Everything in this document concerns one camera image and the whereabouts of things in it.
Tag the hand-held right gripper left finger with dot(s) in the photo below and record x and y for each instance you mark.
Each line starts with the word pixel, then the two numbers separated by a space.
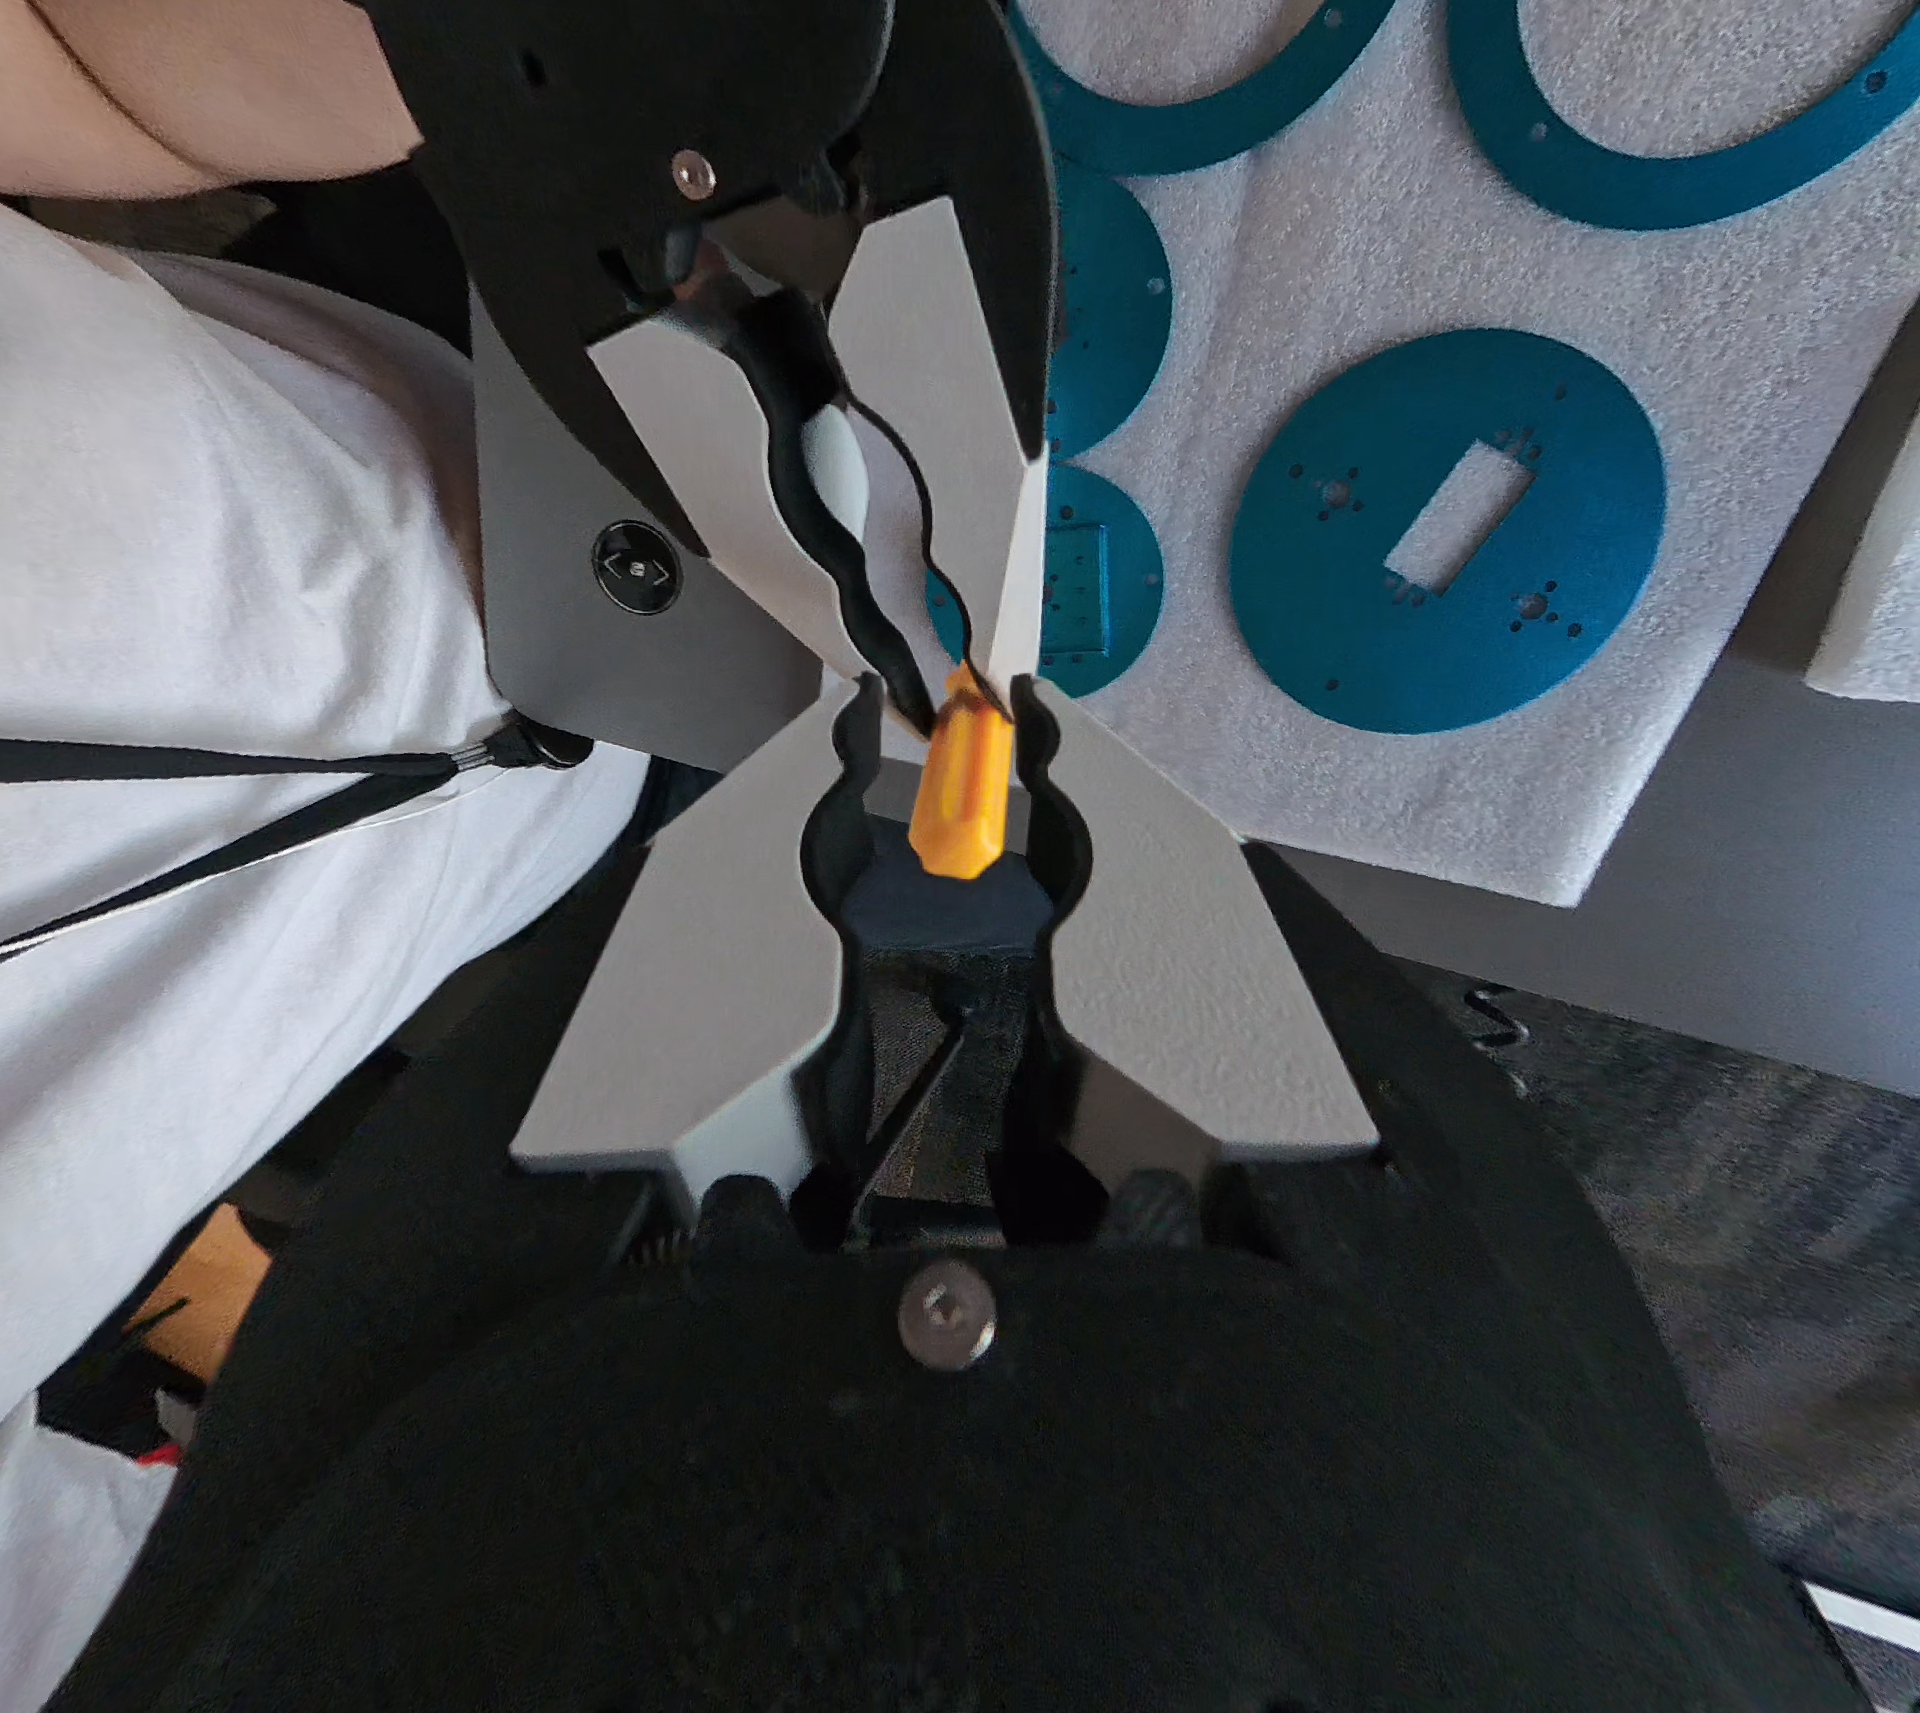
pixel 690 994

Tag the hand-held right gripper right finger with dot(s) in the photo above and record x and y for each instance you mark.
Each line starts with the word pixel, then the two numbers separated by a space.
pixel 1200 994

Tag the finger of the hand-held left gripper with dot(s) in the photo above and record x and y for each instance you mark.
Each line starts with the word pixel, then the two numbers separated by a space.
pixel 961 393
pixel 705 453

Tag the blue round plate with bracket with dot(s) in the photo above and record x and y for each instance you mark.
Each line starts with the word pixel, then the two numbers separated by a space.
pixel 1133 573

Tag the person's left forearm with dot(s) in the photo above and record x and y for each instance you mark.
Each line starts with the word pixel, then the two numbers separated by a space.
pixel 194 94

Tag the black round desk control button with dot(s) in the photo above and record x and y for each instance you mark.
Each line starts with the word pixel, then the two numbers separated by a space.
pixel 639 565

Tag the small blue round disc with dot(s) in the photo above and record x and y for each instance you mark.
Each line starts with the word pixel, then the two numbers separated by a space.
pixel 1119 320

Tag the white foam sheet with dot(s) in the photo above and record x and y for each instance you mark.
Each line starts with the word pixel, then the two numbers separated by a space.
pixel 1275 243

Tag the large blue disc rectangular cutout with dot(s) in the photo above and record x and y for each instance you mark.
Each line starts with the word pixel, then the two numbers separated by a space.
pixel 1604 514

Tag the white foam block round hole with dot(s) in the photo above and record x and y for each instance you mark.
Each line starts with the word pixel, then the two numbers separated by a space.
pixel 1874 603

